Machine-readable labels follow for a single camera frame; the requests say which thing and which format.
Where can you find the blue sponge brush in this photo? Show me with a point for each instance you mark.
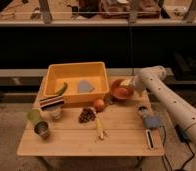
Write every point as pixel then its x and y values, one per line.
pixel 150 121

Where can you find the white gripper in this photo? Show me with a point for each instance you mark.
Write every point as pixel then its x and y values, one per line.
pixel 136 82

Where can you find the orange-red bowl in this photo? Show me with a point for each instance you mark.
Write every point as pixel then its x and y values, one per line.
pixel 121 92

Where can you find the bunch of dark grapes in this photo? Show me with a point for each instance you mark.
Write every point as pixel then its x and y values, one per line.
pixel 87 115

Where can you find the blue-grey cloth piece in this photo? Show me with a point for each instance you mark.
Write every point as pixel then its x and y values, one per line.
pixel 84 86

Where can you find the orange fruit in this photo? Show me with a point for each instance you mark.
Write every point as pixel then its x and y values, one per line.
pixel 99 105

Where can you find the black power adapter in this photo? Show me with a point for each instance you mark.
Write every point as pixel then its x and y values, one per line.
pixel 181 134

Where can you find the metal cup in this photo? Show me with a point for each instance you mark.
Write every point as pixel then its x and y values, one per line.
pixel 42 129

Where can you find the yellow plastic tray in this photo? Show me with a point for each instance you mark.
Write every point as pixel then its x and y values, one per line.
pixel 73 74

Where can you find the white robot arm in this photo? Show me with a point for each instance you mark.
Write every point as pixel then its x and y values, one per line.
pixel 181 111

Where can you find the green cup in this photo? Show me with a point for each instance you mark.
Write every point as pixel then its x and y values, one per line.
pixel 34 116

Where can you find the wooden folding table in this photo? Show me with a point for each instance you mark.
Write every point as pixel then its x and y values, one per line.
pixel 125 133

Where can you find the small brown object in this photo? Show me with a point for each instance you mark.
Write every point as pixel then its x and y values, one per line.
pixel 108 100

